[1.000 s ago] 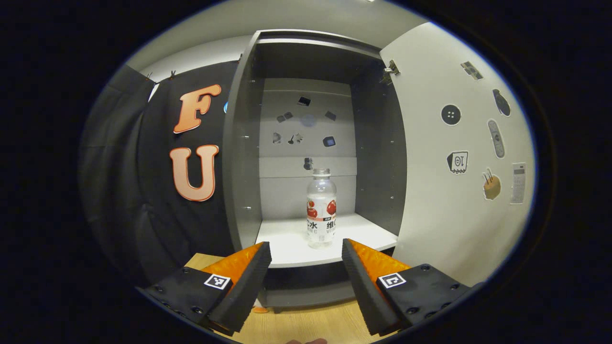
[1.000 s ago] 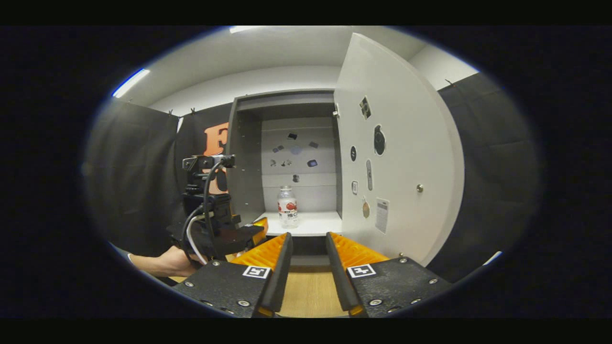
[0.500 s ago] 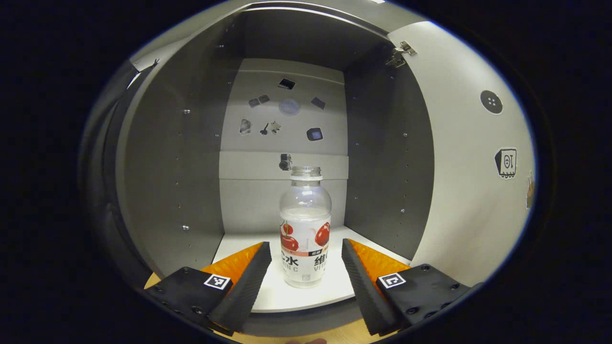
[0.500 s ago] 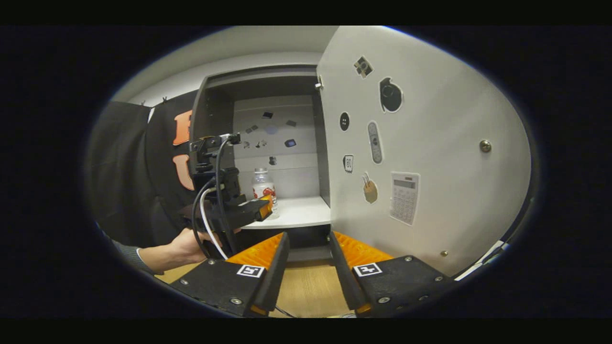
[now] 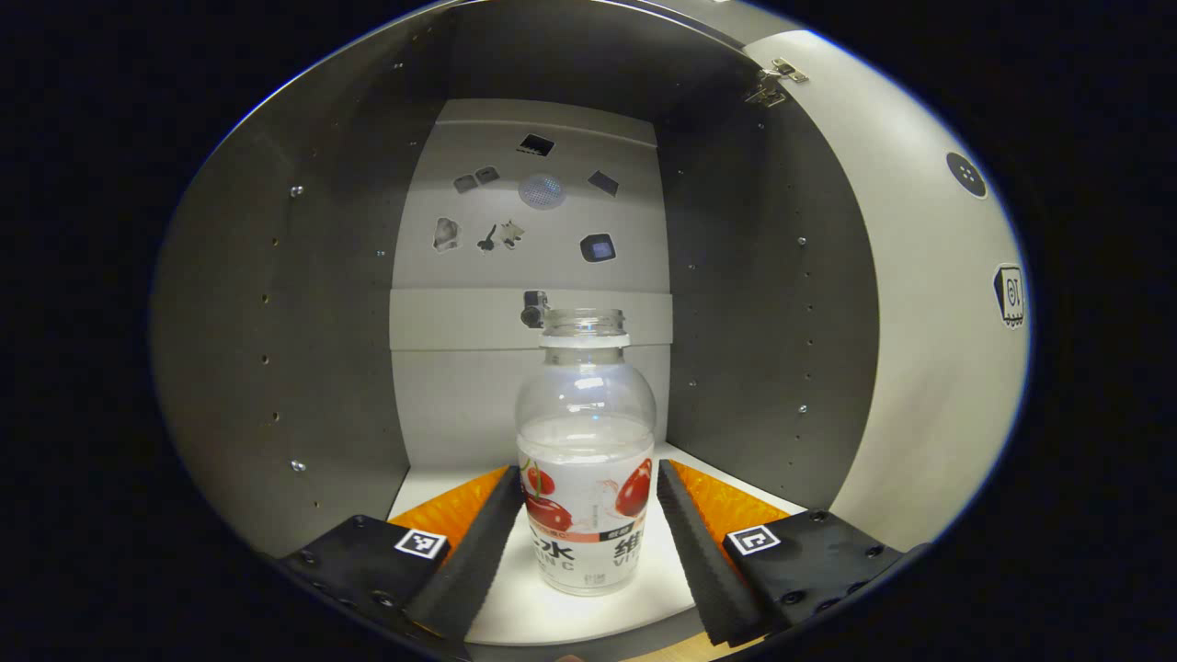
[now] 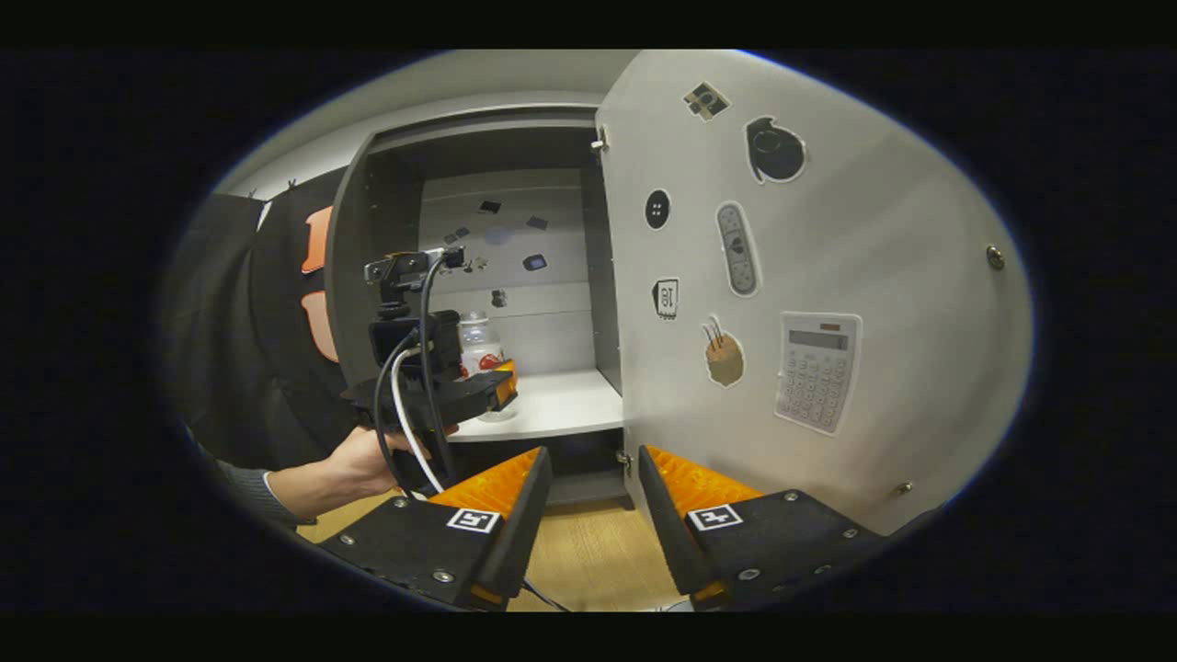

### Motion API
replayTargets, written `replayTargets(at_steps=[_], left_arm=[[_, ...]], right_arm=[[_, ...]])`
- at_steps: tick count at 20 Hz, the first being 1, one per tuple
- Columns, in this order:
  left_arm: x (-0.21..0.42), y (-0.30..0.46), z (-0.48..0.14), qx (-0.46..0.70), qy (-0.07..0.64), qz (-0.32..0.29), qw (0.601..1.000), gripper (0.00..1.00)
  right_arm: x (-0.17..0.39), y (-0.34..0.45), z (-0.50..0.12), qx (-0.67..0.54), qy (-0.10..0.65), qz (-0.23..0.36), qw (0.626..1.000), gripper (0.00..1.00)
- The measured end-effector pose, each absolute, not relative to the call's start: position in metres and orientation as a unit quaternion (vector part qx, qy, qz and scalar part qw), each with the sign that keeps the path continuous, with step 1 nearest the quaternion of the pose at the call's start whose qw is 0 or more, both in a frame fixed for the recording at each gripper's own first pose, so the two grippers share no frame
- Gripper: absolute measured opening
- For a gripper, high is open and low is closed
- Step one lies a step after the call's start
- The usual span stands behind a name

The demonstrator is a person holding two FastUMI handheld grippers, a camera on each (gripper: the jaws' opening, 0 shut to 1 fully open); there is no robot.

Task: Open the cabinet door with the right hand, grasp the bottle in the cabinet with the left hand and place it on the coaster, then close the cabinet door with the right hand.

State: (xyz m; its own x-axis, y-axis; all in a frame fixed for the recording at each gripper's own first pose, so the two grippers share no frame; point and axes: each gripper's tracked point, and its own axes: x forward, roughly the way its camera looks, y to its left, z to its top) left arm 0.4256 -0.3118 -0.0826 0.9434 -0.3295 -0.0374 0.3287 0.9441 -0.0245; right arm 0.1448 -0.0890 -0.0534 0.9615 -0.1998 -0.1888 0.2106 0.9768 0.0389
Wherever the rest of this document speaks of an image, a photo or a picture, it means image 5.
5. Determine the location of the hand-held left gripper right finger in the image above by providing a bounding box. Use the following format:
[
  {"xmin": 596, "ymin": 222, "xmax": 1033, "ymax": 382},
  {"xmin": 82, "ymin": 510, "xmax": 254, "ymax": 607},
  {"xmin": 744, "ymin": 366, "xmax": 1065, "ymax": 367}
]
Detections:
[{"xmin": 655, "ymin": 458, "xmax": 930, "ymax": 647}]

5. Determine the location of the grey cabinet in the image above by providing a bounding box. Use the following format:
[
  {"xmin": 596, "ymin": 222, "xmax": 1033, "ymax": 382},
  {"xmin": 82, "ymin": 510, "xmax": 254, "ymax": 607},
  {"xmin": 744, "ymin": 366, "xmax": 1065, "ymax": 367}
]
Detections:
[{"xmin": 150, "ymin": 0, "xmax": 882, "ymax": 649}]

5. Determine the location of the metal cabinet hinge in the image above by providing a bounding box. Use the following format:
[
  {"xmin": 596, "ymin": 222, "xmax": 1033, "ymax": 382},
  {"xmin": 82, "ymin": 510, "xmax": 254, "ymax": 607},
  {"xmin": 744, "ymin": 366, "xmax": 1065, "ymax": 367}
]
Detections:
[{"xmin": 745, "ymin": 58, "xmax": 808, "ymax": 108}]

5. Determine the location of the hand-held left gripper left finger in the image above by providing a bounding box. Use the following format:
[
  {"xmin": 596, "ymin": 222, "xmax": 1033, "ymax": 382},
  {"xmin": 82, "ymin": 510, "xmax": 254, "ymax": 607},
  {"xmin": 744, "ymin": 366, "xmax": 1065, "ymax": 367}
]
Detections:
[{"xmin": 276, "ymin": 464, "xmax": 527, "ymax": 645}]

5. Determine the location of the white cabinet door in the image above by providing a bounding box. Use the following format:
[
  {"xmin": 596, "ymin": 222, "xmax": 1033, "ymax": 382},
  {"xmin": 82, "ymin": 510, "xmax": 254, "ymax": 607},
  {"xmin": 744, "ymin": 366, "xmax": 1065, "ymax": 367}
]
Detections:
[{"xmin": 743, "ymin": 30, "xmax": 1033, "ymax": 554}]

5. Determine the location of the clear plastic bottle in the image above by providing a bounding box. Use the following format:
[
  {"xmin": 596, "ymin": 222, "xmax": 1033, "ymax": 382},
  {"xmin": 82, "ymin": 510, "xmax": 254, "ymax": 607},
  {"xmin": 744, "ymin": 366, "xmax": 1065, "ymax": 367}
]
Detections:
[{"xmin": 515, "ymin": 308, "xmax": 657, "ymax": 597}]

